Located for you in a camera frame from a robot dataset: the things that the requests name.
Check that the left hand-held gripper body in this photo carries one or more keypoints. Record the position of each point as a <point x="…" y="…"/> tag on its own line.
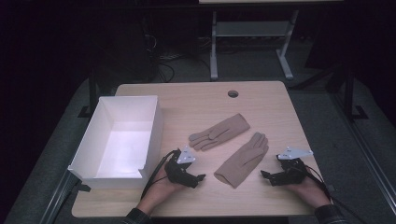
<point x="177" y="172"/>

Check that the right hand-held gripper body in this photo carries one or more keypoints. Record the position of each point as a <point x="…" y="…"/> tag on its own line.
<point x="294" y="172"/>

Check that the beige knit glove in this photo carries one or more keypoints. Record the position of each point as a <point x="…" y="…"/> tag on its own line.
<point x="222" y="130"/>
<point x="241" y="161"/>

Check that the white box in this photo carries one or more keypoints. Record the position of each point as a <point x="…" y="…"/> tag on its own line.
<point x="124" y="146"/>

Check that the person's left hand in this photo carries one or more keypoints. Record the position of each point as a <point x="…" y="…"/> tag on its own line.
<point x="162" y="189"/>

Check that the person's right hand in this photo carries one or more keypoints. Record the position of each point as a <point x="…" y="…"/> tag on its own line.
<point x="311" y="191"/>

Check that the aluminium floor rail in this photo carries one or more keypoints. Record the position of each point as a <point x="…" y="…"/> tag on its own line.
<point x="59" y="199"/>
<point x="367" y="149"/>

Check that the black metal stand post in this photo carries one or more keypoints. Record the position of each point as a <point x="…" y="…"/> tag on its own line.
<point x="92" y="90"/>
<point x="350" y="93"/>

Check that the grey metal table frame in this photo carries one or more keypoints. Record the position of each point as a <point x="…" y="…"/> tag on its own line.
<point x="252" y="29"/>

